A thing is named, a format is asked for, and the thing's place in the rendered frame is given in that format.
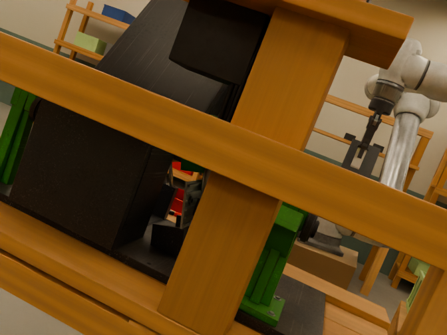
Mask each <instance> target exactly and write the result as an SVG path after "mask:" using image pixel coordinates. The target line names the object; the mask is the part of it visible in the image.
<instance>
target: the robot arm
mask: <svg viewBox="0 0 447 335"><path fill-rule="evenodd" d="M421 54H422V46H421V44H420V42H419V41H417V40H416V39H411V38H408V37H407V38H406V40H405V42H404V43H403V45H402V46H401V48H400V50H399V52H398V54H397V55H396V57H395V58H394V60H393V62H392V64H391V65H390V67H389V69H388V70H386V69H383V68H380V70H379V74H376V75H373V76H371V77H370V78H369V79H368V80H367V81H366V83H365V94H366V96H367V98H368V99H370V100H371V101H370V104H369V107H368V108H369V110H372V111H374V114H373V116H371V115H370V117H369V122H368V124H367V126H366V132H365V134H364V136H363V138H362V141H361V143H360V144H359V145H358V146H357V147H358V149H357V152H356V154H355V156H354V158H353V161H352V163H351V165H350V166H351V167H353V168H356V169H359V168H360V166H361V164H362V162H363V159H364V157H365V154H366V152H367V151H368V147H369V144H370V142H371V140H372V138H373V136H374V133H375V132H376V131H377V129H378V126H379V124H380V123H381V122H382V119H380V117H381V116H382V114H383V115H385V116H390V114H391V112H392V109H393V112H394V118H395V121H394V126H393V129H392V133H391V135H390V140H389V143H388V148H387V150H386V154H385V157H384V161H383V165H382V169H381V172H380V176H379V179H378V182H380V183H383V184H385V185H387V186H390V187H393V188H395V189H397V190H400V191H403V188H404V183H405V180H406V175H407V172H408V167H409V164H410V159H411V156H412V153H413V149H414V145H415V141H416V137H417V133H418V129H419V125H420V124H421V123H422V122H423V121H424V120H425V118H431V117H433V116H435V115H436V114H437V113H438V111H439V109H440V106H441V103H442V102H447V64H444V63H441V62H434V61H431V60H428V59H426V58H424V57H423V56H421ZM317 221H319V222H320V224H319V226H318V229H317V232H316V233H315V236H314V237H313V238H311V237H309V239H308V241H307V242H305V243H304V242H302V241H300V238H299V236H300V233H301V231H299V232H298V234H297V237H298V239H297V241H298V242H300V243H303V244H306V245H310V246H312V247H315V248H318V249H321V250H324V251H327V252H329V253H332V254H335V255H337V256H340V257H343V255H344V253H343V252H342V251H341V249H340V244H341V239H342V236H343V235H346V236H351V237H354V238H356V239H358V240H360V241H363V242H365V243H368V244H371V245H375V246H377V247H382V248H387V249H391V248H390V247H387V246H386V245H383V244H381V243H378V242H376V241H373V240H372V239H369V238H367V237H364V236H362V235H359V234H358V233H355V232H353V231H350V230H348V229H345V228H344V227H341V226H339V225H336V224H334V223H332V222H330V221H327V220H325V219H323V218H320V217H318V218H317Z"/></svg>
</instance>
